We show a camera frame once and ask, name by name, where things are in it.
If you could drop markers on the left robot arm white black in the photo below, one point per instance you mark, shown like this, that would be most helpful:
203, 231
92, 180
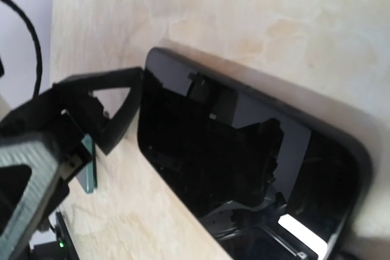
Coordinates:
48, 241

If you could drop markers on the black phone top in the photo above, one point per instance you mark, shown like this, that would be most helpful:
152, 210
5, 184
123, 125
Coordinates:
266, 181

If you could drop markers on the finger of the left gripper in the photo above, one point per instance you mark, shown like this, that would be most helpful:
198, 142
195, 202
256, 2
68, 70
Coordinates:
88, 112
29, 172

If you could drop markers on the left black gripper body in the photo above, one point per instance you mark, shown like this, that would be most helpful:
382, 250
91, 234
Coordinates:
47, 114

